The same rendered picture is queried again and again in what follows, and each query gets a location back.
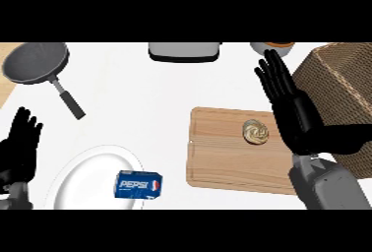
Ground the blue soda can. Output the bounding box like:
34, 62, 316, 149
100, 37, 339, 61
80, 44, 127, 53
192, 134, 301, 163
114, 169, 164, 201

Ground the white plate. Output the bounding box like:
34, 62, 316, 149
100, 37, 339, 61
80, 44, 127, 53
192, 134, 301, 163
44, 145, 146, 211

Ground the pale wooden board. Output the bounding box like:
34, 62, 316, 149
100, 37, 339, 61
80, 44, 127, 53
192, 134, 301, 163
0, 42, 25, 109

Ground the brown wicker basket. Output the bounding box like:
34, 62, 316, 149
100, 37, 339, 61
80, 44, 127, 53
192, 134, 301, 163
289, 42, 372, 180

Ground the beige swirl cupcake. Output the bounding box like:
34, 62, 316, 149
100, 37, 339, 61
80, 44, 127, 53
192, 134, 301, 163
240, 118, 270, 146

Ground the grey and black appliance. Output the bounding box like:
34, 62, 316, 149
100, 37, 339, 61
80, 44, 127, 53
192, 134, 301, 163
146, 42, 224, 64

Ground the grey frying pan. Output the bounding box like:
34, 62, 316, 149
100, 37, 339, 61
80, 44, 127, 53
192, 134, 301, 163
1, 42, 87, 120

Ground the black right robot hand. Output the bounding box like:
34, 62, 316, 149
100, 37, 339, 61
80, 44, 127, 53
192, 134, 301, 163
252, 48, 372, 157

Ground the wooden cutting board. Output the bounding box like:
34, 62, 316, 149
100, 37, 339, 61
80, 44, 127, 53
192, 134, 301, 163
184, 106, 298, 196

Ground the grey cup with orange content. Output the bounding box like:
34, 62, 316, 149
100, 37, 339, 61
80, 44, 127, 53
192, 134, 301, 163
248, 42, 297, 57

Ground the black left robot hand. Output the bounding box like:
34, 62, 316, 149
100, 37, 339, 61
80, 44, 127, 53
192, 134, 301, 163
0, 106, 46, 191

